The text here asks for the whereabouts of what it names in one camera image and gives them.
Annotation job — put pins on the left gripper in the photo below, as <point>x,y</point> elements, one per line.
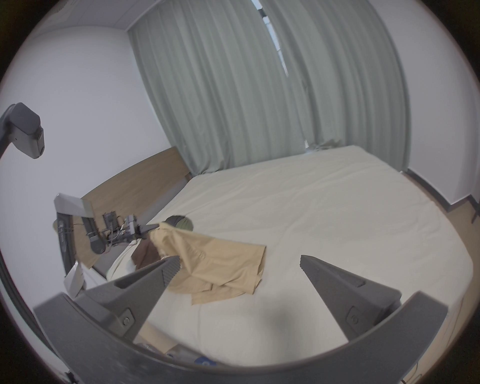
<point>123,235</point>

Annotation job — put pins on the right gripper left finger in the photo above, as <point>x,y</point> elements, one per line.
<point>127,300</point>

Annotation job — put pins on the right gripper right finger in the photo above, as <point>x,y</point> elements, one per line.
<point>345,300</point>

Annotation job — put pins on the tan shorts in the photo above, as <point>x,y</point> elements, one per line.
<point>217,262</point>

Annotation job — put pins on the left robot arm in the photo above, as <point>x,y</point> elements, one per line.
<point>71,204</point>

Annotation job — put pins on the bed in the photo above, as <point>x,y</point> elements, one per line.
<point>318,210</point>

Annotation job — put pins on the black garment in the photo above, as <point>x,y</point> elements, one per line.
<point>173,219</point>

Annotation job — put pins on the brown garment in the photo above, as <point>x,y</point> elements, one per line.
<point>144,255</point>

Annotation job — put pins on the pale green curtain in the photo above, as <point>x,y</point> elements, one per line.
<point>210,93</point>
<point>348,75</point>

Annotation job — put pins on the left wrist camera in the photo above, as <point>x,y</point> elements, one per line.
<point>131,222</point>

